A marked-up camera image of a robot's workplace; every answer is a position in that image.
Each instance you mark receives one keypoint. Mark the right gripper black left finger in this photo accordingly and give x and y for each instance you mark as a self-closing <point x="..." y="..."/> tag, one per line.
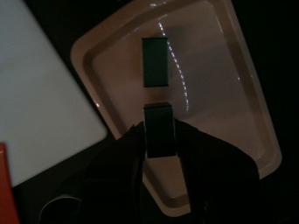
<point x="116" y="180"/>

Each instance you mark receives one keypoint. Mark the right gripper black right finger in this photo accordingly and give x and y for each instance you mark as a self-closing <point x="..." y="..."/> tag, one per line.
<point x="221" y="186"/>

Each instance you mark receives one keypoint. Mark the dark green sushi piece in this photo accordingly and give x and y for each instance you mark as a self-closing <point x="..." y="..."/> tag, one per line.
<point x="158" y="131"/>
<point x="154" y="62"/>

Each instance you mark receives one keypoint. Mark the orange-red toy knife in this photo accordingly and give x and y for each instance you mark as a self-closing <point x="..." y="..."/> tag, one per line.
<point x="5" y="180"/>

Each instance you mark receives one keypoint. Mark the white cutting board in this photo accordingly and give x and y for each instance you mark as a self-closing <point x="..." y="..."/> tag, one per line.
<point x="38" y="87"/>

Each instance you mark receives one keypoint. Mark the small dark round bowl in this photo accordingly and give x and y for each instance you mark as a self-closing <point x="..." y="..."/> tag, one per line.
<point x="52" y="201"/>

